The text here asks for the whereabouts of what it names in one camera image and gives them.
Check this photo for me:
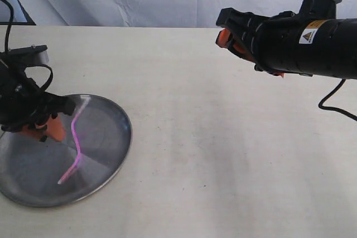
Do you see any black right camera cable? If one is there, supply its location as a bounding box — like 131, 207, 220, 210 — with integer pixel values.
318, 79, 357, 123

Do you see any dark object behind table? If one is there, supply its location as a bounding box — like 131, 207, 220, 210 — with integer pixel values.
1, 0, 35, 25

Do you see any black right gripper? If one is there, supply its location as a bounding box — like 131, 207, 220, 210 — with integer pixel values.
216, 7, 301, 78

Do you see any pink glow stick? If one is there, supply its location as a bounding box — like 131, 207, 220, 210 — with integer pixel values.
57, 96, 90, 185

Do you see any round metal plate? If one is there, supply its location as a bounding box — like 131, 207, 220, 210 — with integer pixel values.
1, 94, 132, 207

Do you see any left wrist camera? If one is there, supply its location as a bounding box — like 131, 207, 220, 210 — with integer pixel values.
2, 45, 49, 67

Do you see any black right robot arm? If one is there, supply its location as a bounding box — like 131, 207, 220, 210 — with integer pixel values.
216, 8, 356, 79

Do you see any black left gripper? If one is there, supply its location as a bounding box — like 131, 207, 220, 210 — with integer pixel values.
1, 62, 75, 142

